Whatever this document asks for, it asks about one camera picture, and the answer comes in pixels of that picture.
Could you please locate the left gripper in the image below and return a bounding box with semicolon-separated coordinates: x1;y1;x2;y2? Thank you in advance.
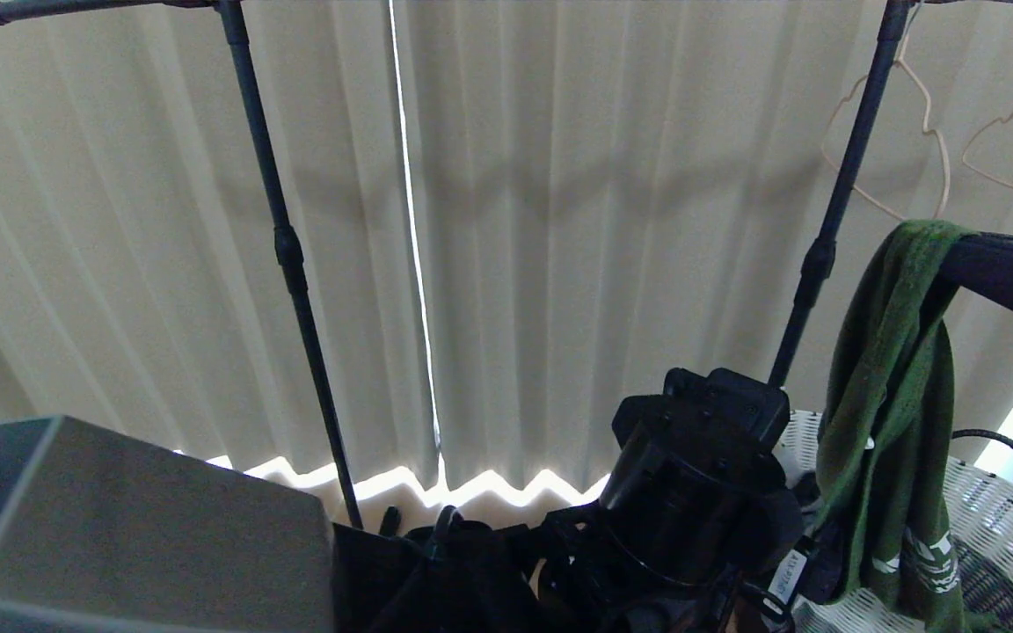
599;413;811;608

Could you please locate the green shirt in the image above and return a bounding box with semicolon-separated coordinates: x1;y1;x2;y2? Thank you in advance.
814;220;1013;633

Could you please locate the white laundry basket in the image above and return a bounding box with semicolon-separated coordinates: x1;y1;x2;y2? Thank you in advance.
770;409;1013;633

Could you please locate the black clothes rack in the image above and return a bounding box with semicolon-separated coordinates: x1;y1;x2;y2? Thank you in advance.
0;0;1013;537

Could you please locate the beige curtain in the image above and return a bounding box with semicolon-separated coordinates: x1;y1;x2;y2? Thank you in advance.
0;0;1013;506

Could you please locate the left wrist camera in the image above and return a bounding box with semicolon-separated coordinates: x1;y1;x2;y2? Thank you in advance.
612;367;791;458

